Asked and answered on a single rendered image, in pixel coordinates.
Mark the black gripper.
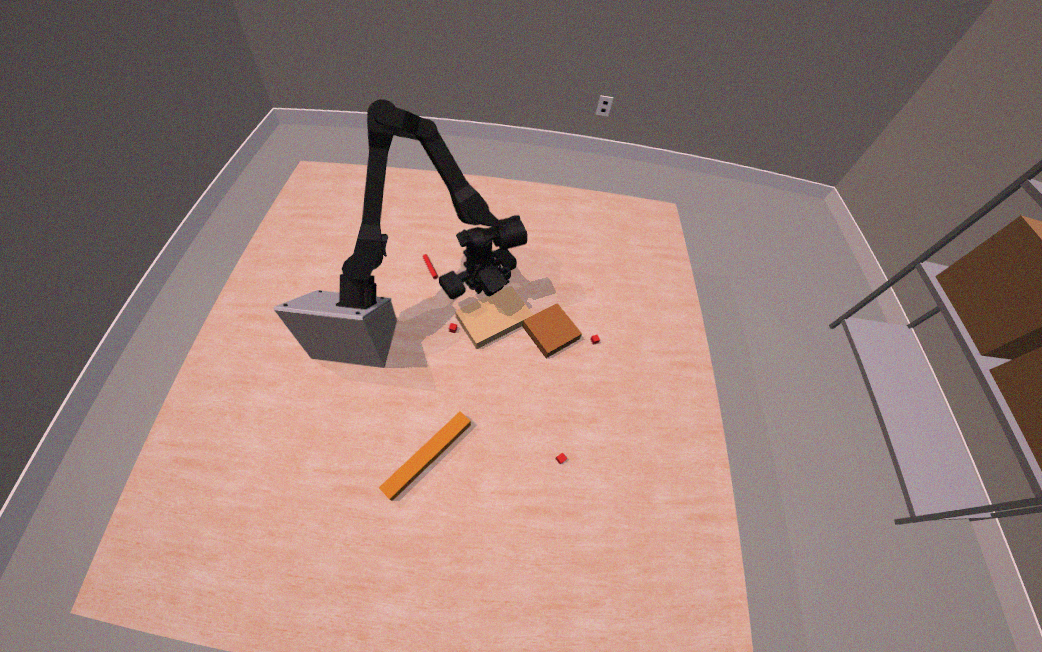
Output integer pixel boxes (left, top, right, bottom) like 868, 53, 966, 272
439, 249, 517, 299

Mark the brown square block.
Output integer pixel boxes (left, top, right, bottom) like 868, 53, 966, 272
522, 303, 582, 358

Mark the orange flat bar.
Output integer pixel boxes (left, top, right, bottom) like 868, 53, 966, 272
379, 411, 471, 501

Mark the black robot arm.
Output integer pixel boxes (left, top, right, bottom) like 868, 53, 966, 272
336, 100, 528, 310

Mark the red cylinder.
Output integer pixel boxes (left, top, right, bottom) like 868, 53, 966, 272
423, 254, 438, 279

